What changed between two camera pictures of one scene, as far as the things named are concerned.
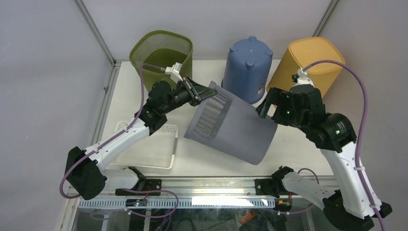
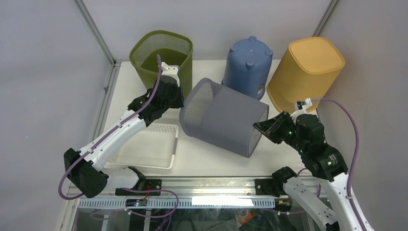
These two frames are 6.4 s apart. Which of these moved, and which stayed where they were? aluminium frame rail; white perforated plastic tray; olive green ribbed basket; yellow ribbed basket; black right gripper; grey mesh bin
Moved: grey mesh bin; black right gripper
Stayed: yellow ribbed basket; olive green ribbed basket; aluminium frame rail; white perforated plastic tray
